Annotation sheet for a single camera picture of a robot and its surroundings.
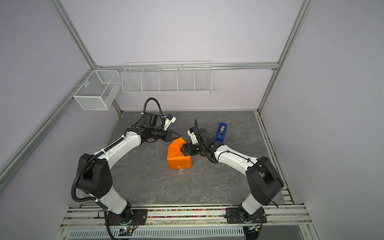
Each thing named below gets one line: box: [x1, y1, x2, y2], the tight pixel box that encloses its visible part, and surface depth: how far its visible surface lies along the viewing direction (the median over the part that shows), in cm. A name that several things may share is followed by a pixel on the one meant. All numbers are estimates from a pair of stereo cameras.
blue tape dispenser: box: [215, 122, 228, 143], surface depth 104 cm
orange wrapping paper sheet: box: [167, 137, 193, 170], surface depth 85 cm
